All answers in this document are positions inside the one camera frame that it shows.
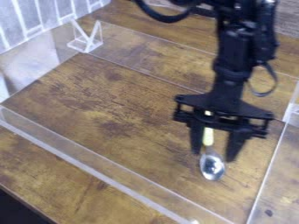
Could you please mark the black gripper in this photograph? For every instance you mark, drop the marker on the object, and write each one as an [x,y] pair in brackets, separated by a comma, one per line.
[221,110]

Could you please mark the green handled metal spoon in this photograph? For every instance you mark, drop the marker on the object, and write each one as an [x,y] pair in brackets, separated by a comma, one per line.
[213,167]

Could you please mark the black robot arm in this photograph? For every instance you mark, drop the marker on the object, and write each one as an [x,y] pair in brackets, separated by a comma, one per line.
[247,45]

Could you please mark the clear acrylic right barrier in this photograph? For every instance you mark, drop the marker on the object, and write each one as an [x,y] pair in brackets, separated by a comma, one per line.
[277,204]

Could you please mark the clear acrylic barrier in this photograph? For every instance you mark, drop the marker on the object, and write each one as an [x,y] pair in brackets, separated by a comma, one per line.
[162,199]
[277,204]

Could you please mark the clear acrylic front barrier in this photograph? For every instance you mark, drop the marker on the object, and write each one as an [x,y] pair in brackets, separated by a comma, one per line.
[162,199]

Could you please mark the clear acrylic triangular bracket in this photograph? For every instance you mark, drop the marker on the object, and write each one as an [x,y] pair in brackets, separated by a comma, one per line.
[86,43]

